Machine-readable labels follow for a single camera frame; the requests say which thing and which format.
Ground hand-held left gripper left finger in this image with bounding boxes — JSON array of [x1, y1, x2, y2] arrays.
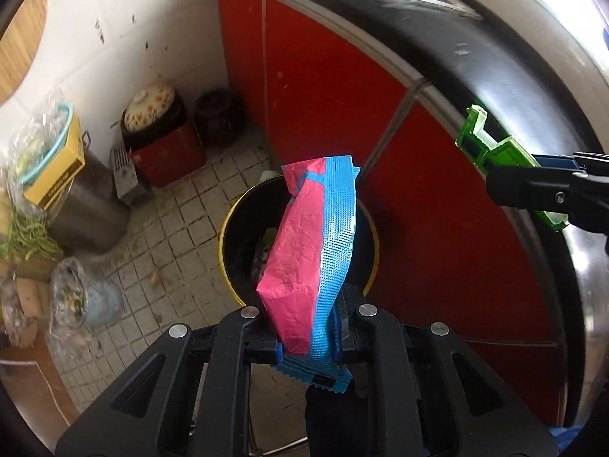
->
[[54, 305, 286, 457]]

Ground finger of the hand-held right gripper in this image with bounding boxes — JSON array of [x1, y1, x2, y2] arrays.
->
[[532, 151, 609, 175], [486, 164, 609, 235]]

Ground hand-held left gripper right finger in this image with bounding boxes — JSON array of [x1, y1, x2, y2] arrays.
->
[[333, 283, 560, 457]]

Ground green plastic clip piece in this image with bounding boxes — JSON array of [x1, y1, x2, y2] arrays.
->
[[455, 105, 569, 230]]

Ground black bin with yellow rim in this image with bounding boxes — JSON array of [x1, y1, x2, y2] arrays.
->
[[218, 175, 381, 308]]

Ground pink and blue wrapper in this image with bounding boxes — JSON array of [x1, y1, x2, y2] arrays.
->
[[257, 153, 362, 395]]

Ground plastic bag of scraps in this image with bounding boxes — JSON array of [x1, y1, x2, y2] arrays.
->
[[48, 257, 124, 329]]

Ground steel stockpot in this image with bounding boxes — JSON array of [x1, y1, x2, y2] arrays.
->
[[45, 131, 131, 253]]

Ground red box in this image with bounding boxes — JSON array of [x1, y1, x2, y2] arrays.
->
[[128, 121, 206, 189]]

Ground small grey crate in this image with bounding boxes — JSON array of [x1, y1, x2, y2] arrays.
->
[[110, 144, 154, 208]]

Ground dark brown jar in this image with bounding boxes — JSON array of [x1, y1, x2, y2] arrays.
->
[[194, 89, 243, 146]]

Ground dark pot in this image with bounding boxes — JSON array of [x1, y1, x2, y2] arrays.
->
[[120, 90, 187, 150]]

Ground green beans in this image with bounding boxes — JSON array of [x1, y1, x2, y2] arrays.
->
[[0, 209, 62, 260]]

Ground yellow cardboard box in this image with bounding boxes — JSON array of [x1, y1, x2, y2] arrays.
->
[[23, 113, 86, 210]]

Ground patterned pot lid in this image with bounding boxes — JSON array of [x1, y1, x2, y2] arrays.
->
[[124, 84, 174, 130]]

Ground light blue basket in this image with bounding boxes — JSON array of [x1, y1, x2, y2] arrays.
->
[[16, 102, 74, 186]]

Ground round wooden board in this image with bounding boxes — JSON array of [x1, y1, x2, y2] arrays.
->
[[0, 0, 48, 105]]

